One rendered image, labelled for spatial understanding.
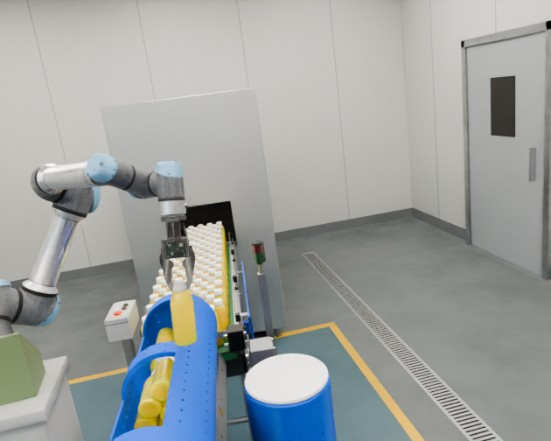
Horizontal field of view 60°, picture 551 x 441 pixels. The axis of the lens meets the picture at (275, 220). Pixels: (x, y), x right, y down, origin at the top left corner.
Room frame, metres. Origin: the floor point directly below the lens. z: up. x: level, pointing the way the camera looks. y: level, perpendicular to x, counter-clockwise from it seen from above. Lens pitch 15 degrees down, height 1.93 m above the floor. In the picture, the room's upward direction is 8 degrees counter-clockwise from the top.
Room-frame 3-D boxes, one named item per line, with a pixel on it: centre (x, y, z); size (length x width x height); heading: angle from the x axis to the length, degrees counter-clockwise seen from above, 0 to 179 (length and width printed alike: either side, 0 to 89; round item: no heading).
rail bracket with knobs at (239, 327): (1.86, 0.24, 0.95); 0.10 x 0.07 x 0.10; 95
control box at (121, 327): (1.98, 0.74, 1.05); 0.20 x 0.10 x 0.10; 5
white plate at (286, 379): (1.40, 0.03, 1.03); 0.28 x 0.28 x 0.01
